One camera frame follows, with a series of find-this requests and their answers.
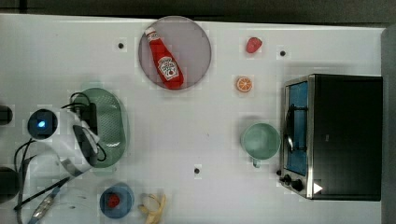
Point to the blue bowl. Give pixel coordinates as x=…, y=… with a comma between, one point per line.
x=126, y=201

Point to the red toy in bowl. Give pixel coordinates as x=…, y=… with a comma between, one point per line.
x=113, y=201

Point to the red strawberry toy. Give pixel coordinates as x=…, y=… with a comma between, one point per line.
x=253, y=44

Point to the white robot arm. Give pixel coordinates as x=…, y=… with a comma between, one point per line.
x=70, y=151

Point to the green mug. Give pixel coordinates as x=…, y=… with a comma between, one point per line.
x=261, y=141

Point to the green plastic strainer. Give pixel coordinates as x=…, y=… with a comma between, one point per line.
x=111, y=123

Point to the silver toaster oven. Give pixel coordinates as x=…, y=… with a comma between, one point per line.
x=331, y=136

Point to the peeled banana toy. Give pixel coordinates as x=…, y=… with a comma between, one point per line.
x=152, y=206

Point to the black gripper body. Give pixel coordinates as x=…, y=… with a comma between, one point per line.
x=88, y=114

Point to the red ketchup bottle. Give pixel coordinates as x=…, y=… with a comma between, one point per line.
x=165, y=63

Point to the orange slice toy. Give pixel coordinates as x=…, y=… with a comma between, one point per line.
x=243, y=84

